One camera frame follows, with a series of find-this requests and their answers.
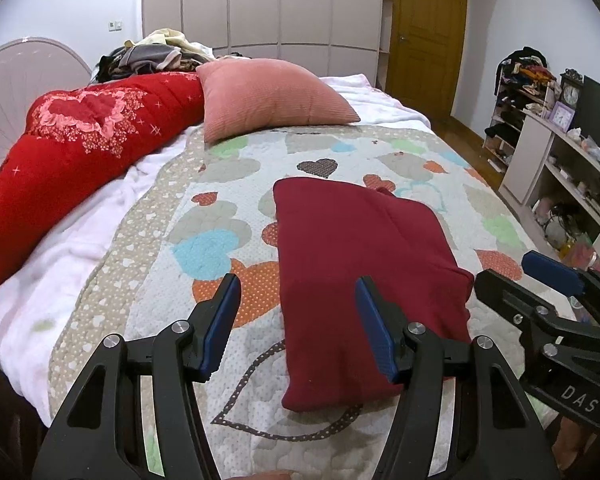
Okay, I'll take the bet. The pile of mixed clothes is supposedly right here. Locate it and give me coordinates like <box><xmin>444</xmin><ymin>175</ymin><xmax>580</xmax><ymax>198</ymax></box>
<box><xmin>92</xmin><ymin>29</ymin><xmax>253</xmax><ymax>83</ymax></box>

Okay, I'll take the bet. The rack with clothes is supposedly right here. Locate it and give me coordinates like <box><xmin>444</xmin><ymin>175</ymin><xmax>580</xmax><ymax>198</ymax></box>
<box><xmin>482</xmin><ymin>47</ymin><xmax>558</xmax><ymax>173</ymax></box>

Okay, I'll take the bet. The heart patchwork quilt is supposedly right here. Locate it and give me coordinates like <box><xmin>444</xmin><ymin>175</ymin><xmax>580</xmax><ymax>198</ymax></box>
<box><xmin>47</xmin><ymin>122</ymin><xmax>581</xmax><ymax>480</ymax></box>

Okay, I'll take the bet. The pink ribbed pillow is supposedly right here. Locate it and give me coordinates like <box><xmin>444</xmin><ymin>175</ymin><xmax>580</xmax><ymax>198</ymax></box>
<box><xmin>196</xmin><ymin>58</ymin><xmax>361</xmax><ymax>144</ymax></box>

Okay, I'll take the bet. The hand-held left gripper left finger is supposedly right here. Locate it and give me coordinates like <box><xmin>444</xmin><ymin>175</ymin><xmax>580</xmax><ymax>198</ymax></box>
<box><xmin>39</xmin><ymin>273</ymin><xmax>242</xmax><ymax>480</ymax></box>

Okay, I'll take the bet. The white shelf unit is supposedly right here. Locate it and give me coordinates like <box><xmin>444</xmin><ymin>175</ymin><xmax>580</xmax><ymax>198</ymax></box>
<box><xmin>498</xmin><ymin>110</ymin><xmax>600</xmax><ymax>266</ymax></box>

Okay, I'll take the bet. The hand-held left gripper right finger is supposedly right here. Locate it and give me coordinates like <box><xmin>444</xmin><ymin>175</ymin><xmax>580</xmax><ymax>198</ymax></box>
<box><xmin>355</xmin><ymin>275</ymin><xmax>563</xmax><ymax>480</ymax></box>

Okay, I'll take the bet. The dark red sweater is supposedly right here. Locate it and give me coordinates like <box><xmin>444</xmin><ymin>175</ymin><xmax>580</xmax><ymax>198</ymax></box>
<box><xmin>272</xmin><ymin>177</ymin><xmax>476</xmax><ymax>413</ymax></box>

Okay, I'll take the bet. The purple square clock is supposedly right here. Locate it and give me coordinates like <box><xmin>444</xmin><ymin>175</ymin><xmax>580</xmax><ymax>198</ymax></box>
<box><xmin>550</xmin><ymin>101</ymin><xmax>576</xmax><ymax>133</ymax></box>

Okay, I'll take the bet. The dark mantel clock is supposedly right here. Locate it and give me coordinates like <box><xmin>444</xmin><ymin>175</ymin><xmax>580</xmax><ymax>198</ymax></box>
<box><xmin>559</xmin><ymin>69</ymin><xmax>583</xmax><ymax>111</ymax></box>

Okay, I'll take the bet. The wooden door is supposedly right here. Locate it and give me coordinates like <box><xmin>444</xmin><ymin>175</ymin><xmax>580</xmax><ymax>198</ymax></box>
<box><xmin>385</xmin><ymin>0</ymin><xmax>468</xmax><ymax>121</ymax></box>

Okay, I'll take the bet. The pink padded headboard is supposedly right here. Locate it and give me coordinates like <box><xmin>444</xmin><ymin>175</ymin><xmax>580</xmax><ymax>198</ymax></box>
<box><xmin>0</xmin><ymin>37</ymin><xmax>93</xmax><ymax>196</ymax></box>

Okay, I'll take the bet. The beige wardrobe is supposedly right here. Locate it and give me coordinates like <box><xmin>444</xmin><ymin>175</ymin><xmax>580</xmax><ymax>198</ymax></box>
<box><xmin>141</xmin><ymin>0</ymin><xmax>396</xmax><ymax>90</ymax></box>

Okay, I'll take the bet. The white fleece blanket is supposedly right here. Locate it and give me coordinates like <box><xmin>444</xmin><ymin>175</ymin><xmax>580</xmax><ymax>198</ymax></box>
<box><xmin>0</xmin><ymin>75</ymin><xmax>431</xmax><ymax>421</ymax></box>

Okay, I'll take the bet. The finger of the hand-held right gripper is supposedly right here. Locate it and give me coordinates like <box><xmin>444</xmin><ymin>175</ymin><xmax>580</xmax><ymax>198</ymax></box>
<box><xmin>475</xmin><ymin>269</ymin><xmax>561</xmax><ymax>346</ymax></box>
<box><xmin>521</xmin><ymin>251</ymin><xmax>600</xmax><ymax>323</ymax></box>

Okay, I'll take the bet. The red floral comforter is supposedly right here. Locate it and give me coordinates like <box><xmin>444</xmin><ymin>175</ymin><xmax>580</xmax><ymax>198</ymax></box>
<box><xmin>0</xmin><ymin>72</ymin><xmax>206</xmax><ymax>303</ymax></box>

